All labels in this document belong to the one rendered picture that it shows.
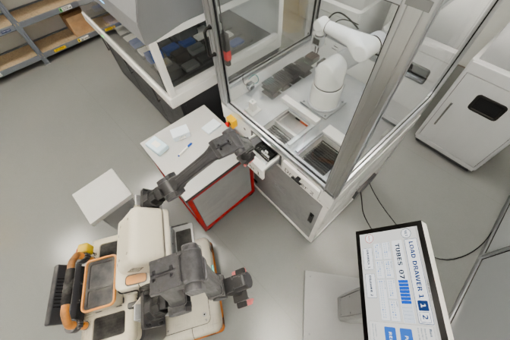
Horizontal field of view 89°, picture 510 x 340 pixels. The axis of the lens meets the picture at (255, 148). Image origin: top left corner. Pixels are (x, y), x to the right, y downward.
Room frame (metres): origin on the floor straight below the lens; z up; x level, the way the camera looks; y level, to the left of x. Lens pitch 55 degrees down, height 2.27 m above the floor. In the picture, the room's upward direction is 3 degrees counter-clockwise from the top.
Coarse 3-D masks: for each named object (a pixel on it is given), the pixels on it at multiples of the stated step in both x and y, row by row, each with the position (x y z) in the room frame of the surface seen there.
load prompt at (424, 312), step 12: (408, 240) 0.28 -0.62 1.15; (408, 252) 0.23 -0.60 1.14; (408, 264) 0.19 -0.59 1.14; (420, 264) 0.18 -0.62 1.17; (420, 276) 0.14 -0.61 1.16; (420, 288) 0.10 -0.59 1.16; (420, 300) 0.06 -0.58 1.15; (420, 312) 0.03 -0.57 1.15; (432, 312) 0.03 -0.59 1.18; (432, 324) -0.01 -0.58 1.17
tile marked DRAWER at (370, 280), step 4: (368, 276) 0.17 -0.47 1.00; (372, 276) 0.17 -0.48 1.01; (368, 280) 0.16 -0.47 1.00; (372, 280) 0.16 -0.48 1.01; (368, 284) 0.14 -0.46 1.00; (372, 284) 0.14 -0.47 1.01; (368, 288) 0.13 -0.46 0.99; (372, 288) 0.12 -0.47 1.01; (368, 292) 0.11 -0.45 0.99; (372, 292) 0.11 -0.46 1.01; (376, 292) 0.11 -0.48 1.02; (368, 296) 0.10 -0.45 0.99; (372, 296) 0.10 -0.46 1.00; (376, 296) 0.09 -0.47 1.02
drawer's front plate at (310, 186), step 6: (282, 162) 0.84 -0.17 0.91; (288, 162) 0.83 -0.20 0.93; (282, 168) 0.84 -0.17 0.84; (288, 168) 0.80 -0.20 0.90; (294, 168) 0.78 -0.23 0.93; (288, 174) 0.80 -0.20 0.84; (294, 174) 0.76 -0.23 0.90; (300, 174) 0.74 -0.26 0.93; (306, 180) 0.70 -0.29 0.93; (306, 186) 0.69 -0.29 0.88; (312, 186) 0.66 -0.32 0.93; (312, 192) 0.65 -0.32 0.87; (318, 192) 0.62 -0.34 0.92
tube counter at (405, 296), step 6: (396, 270) 0.18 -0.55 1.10; (402, 270) 0.17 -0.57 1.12; (402, 276) 0.15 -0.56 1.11; (402, 282) 0.13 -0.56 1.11; (408, 282) 0.13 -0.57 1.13; (402, 288) 0.11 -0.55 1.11; (408, 288) 0.11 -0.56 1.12; (402, 294) 0.09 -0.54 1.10; (408, 294) 0.09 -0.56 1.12; (402, 300) 0.07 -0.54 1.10; (408, 300) 0.07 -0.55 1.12; (402, 306) 0.05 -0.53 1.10; (408, 306) 0.05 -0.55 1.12; (402, 312) 0.03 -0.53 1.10; (408, 312) 0.03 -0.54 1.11; (408, 318) 0.01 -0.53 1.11; (414, 318) 0.01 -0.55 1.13
